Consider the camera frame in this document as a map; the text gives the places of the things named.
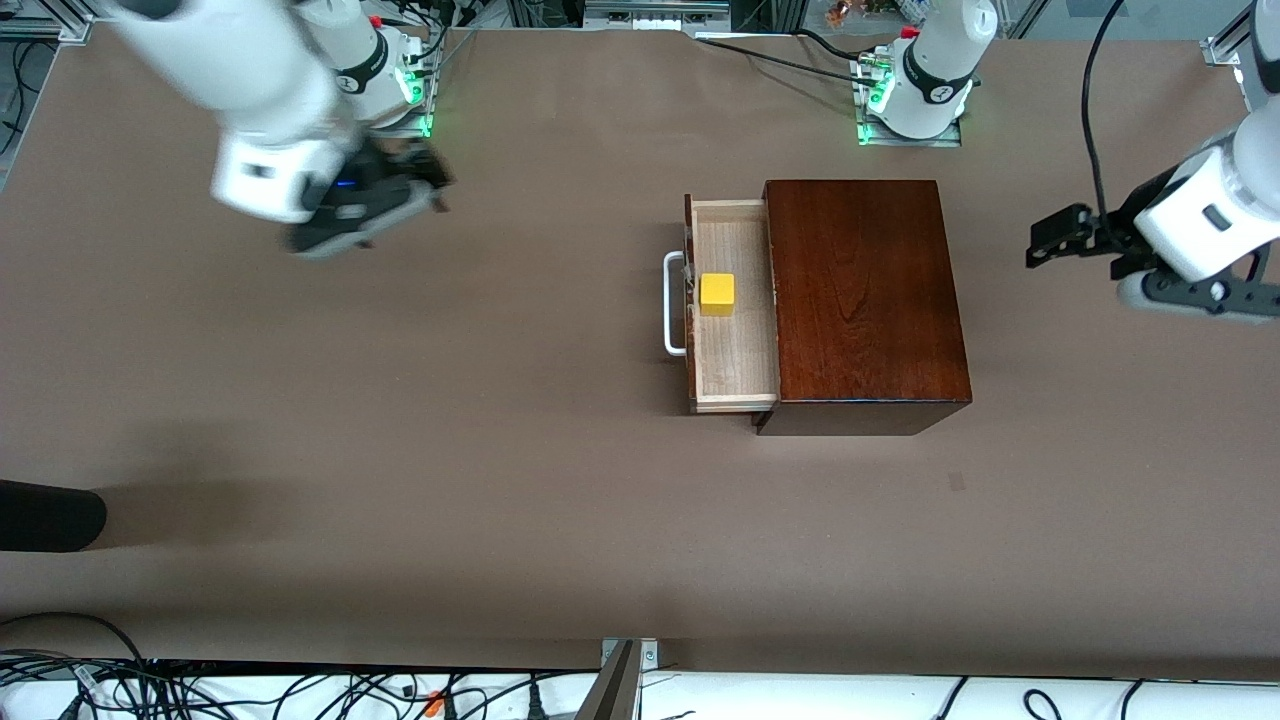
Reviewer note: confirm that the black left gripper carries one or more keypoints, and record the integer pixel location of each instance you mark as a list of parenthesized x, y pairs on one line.
[(1121, 222)]

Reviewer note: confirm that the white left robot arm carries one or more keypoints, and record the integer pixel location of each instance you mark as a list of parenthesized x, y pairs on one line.
[(930, 100)]

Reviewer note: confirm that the grey metal post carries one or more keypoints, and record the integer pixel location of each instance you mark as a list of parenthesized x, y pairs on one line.
[(615, 695)]

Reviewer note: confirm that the dark wooden drawer cabinet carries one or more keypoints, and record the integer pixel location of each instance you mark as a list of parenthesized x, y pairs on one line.
[(860, 300)]

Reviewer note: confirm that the table cover sheet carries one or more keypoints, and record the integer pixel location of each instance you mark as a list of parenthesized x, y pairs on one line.
[(500, 450)]

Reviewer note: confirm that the yellow cube block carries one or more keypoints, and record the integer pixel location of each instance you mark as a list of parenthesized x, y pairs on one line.
[(717, 295)]

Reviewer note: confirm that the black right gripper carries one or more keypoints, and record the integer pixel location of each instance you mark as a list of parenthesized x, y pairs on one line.
[(383, 177)]

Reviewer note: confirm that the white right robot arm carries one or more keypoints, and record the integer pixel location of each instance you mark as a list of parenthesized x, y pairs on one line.
[(250, 90)]

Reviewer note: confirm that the aluminium frame extrusion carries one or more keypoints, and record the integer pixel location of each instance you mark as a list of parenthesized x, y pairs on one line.
[(50, 25), (1222, 50)]

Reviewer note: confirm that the grey equipment box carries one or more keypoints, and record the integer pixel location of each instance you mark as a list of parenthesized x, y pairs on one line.
[(650, 18)]

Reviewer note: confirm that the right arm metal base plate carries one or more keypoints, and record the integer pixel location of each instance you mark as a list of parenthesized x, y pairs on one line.
[(400, 128)]

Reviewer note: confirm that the black cylindrical object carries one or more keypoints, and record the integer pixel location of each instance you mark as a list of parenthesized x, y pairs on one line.
[(50, 515)]

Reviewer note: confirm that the silver mounting bracket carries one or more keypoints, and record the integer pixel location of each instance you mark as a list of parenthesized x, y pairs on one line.
[(650, 655)]

